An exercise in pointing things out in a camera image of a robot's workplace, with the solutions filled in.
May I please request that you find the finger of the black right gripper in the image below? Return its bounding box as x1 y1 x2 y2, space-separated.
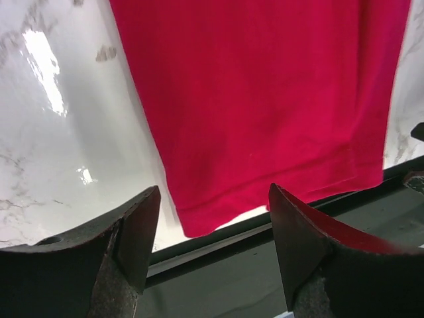
411 122 424 141

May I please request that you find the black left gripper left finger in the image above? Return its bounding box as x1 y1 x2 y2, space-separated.
1 186 161 317

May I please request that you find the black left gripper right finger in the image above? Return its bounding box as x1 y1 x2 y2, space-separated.
269 184 423 317

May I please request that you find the crimson red t shirt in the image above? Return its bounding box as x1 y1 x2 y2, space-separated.
111 1 410 238

